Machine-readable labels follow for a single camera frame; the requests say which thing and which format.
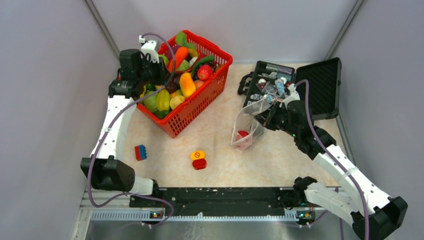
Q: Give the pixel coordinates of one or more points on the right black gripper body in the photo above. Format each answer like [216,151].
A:
[277,119]

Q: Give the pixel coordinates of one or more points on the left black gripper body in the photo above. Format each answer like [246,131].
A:
[151,72]

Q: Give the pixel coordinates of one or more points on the clear zip top bag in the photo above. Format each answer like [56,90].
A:
[245,121]

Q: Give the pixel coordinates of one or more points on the red toy apple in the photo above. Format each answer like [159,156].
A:
[241,134]

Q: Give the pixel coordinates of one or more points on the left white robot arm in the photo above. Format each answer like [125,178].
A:
[104,168]

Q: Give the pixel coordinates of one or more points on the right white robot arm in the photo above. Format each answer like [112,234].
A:
[372,213]

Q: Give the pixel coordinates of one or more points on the green toy pear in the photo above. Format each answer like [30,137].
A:
[164,58]

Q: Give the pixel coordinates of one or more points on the orange toy carrot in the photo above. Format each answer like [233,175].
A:
[178,58]

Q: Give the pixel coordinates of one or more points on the black open case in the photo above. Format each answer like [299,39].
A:
[324,79]

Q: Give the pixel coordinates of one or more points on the yellow orange toy mango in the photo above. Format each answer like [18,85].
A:
[187,84]

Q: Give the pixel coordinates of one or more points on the red plastic basket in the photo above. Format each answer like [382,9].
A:
[177,120]

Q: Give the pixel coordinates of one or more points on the green toy cucumber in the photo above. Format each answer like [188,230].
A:
[205,60]

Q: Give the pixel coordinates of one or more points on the red blue building block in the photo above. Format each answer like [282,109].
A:
[140,152]

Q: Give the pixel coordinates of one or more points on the yellow and red button toy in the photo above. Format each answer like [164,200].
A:
[198,160]

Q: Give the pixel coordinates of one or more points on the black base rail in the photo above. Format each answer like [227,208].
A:
[235,202]

